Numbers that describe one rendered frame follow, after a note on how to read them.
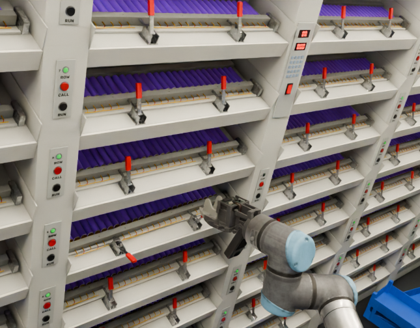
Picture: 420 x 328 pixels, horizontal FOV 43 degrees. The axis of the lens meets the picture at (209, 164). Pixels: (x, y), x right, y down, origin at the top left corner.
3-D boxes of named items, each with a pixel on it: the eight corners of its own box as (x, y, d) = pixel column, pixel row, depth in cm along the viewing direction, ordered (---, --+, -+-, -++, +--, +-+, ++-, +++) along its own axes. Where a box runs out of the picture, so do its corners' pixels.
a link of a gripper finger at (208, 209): (201, 192, 154) (224, 202, 147) (200, 211, 155) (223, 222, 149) (193, 194, 151) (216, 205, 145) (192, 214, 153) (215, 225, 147)
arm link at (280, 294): (308, 321, 134) (317, 275, 131) (264, 319, 131) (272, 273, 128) (295, 301, 142) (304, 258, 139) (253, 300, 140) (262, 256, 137)
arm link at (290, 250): (290, 279, 126) (298, 240, 124) (252, 258, 135) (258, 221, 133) (314, 271, 133) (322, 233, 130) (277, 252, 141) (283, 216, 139)
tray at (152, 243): (236, 226, 173) (248, 208, 167) (62, 286, 134) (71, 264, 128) (202, 181, 182) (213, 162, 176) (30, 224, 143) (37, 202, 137)
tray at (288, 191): (358, 185, 218) (378, 161, 210) (256, 220, 179) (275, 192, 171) (326, 150, 227) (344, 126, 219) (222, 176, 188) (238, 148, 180)
